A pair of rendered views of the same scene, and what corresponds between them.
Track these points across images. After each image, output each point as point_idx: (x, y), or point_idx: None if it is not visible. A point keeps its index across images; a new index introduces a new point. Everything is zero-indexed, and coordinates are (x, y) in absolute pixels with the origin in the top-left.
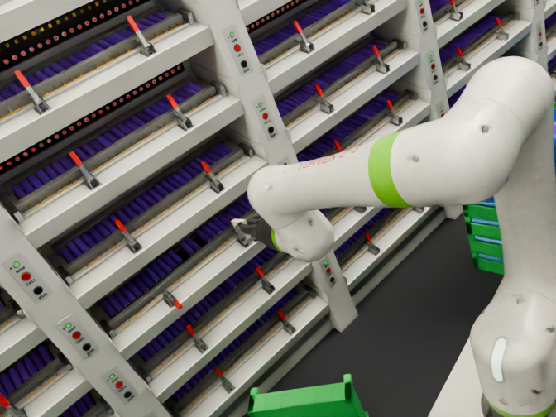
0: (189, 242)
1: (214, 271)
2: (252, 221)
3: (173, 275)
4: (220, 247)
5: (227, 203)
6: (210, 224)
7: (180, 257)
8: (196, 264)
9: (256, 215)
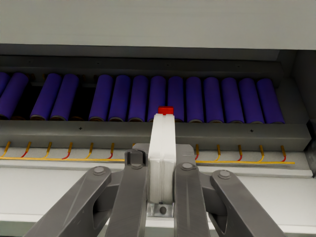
0: (62, 85)
1: (19, 206)
2: (180, 216)
3: None
4: (103, 154)
5: (163, 41)
6: (138, 84)
7: (12, 104)
8: (19, 146)
9: (235, 193)
